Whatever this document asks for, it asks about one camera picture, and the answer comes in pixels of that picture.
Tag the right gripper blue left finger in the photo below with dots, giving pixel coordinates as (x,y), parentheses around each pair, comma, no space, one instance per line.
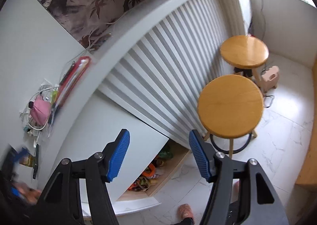
(60,201)

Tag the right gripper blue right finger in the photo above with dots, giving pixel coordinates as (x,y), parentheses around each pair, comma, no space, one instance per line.
(241,191)

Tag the pink slipper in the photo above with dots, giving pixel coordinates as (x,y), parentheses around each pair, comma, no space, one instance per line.
(186,215)

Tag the pink pouch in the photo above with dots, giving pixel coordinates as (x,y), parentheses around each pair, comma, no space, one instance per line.
(40,110)

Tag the near wooden round stool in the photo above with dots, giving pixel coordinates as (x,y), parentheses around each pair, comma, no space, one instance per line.
(230,107)

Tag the wooden round stool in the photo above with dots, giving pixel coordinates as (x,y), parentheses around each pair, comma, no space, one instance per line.
(245,54)
(230,107)

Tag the small beige step stool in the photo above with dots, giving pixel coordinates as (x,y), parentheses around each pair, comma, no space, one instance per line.
(270,78)

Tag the white slatted cabinet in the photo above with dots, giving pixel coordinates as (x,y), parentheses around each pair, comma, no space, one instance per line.
(146,78)

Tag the far wooden round stool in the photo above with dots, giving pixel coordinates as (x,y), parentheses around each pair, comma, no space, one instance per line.
(245,54)

